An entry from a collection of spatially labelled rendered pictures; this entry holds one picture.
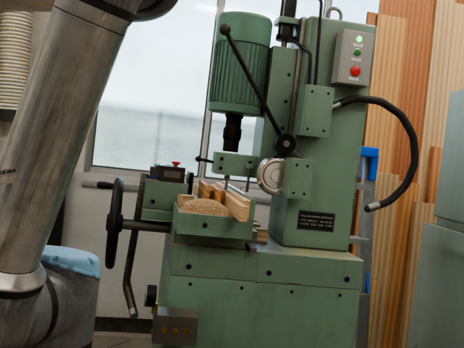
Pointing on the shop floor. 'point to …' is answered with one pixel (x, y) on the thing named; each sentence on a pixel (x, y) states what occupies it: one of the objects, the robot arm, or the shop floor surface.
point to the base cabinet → (262, 312)
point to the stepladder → (365, 239)
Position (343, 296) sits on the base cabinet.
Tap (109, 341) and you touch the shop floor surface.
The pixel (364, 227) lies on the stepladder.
